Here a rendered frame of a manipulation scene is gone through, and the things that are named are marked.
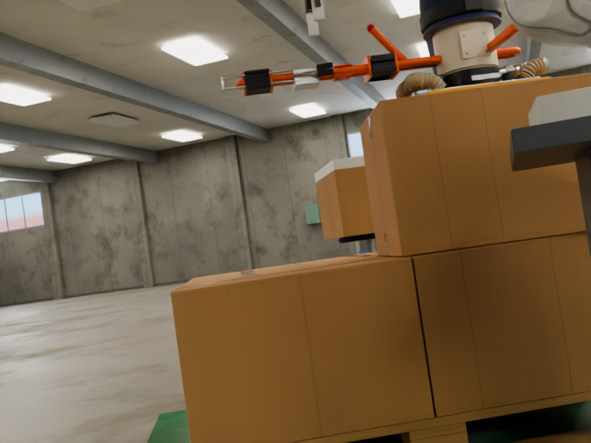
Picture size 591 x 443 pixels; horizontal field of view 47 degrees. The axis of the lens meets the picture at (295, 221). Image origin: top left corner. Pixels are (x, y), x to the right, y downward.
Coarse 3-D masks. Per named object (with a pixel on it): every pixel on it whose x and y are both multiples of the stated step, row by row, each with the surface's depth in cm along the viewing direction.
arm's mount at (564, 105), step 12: (552, 96) 118; (564, 96) 118; (576, 96) 117; (588, 96) 117; (540, 108) 119; (552, 108) 118; (564, 108) 118; (576, 108) 117; (588, 108) 117; (540, 120) 119; (552, 120) 119
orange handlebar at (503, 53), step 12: (504, 36) 176; (492, 48) 185; (504, 48) 193; (516, 48) 194; (408, 60) 191; (420, 60) 191; (432, 60) 192; (336, 72) 189; (348, 72) 190; (360, 72) 191; (240, 84) 188; (276, 84) 192
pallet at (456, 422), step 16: (544, 400) 171; (560, 400) 172; (576, 400) 172; (448, 416) 169; (464, 416) 169; (480, 416) 170; (496, 416) 170; (352, 432) 166; (368, 432) 167; (384, 432) 167; (400, 432) 168; (416, 432) 168; (432, 432) 168; (448, 432) 169; (464, 432) 169; (576, 432) 180
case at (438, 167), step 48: (432, 96) 174; (480, 96) 174; (528, 96) 175; (384, 144) 174; (432, 144) 173; (480, 144) 174; (384, 192) 184; (432, 192) 173; (480, 192) 173; (528, 192) 174; (576, 192) 174; (384, 240) 195; (432, 240) 172; (480, 240) 173
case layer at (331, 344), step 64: (384, 256) 203; (448, 256) 171; (512, 256) 173; (576, 256) 174; (192, 320) 164; (256, 320) 166; (320, 320) 167; (384, 320) 169; (448, 320) 170; (512, 320) 172; (576, 320) 173; (192, 384) 164; (256, 384) 165; (320, 384) 166; (384, 384) 168; (448, 384) 169; (512, 384) 171; (576, 384) 172
